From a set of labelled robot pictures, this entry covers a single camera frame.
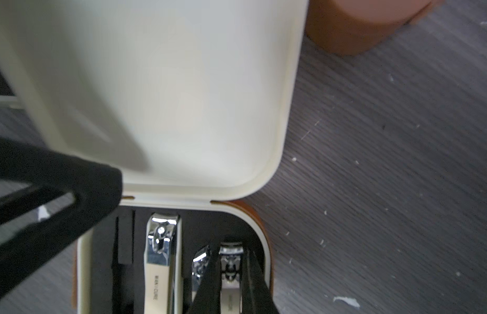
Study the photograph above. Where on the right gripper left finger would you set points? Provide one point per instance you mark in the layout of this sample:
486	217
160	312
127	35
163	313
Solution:
208	296

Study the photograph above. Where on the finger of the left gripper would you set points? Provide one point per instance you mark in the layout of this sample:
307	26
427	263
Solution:
97	190

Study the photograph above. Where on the silver cream nail clipper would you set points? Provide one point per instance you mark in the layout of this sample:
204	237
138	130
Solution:
162	265

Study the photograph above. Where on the brown nail kit case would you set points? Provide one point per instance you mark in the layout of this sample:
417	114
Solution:
348	28

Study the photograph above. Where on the small cream clipper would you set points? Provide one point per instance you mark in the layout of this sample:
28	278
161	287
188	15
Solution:
199	264
230	255

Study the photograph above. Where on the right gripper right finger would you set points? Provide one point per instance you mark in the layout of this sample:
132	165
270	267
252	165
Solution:
256	296

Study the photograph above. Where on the cream nail kit case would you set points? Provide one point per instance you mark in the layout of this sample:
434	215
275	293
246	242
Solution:
189	99

